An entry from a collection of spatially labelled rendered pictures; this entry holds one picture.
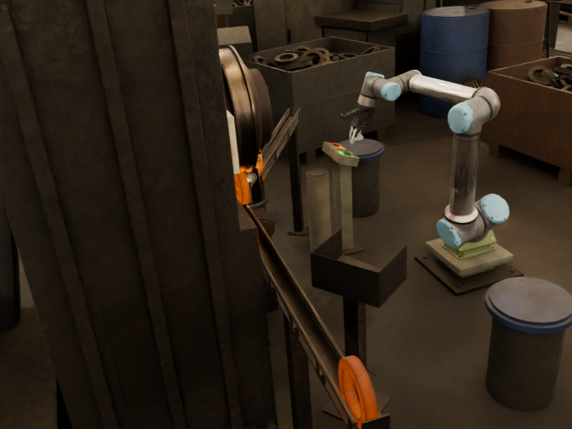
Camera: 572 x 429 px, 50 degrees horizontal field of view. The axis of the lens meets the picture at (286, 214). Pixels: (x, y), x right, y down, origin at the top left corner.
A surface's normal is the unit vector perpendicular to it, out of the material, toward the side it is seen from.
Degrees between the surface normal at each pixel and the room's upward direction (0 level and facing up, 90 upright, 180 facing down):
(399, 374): 0
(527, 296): 0
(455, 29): 90
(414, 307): 0
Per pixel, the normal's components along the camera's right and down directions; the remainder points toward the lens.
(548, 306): -0.07, -0.89
